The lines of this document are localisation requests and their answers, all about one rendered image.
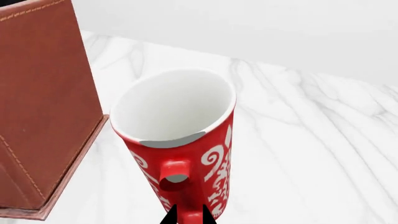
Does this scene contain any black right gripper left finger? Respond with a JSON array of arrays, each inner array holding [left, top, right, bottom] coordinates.
[[159, 203, 178, 224]]

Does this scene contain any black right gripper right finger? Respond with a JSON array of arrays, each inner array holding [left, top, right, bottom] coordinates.
[[203, 204, 218, 224]]

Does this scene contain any red mug with white pattern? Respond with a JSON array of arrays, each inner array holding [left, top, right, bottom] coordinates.
[[109, 67, 237, 224]]

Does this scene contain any brown leather caddy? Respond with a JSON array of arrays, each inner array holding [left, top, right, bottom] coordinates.
[[0, 0, 110, 222]]

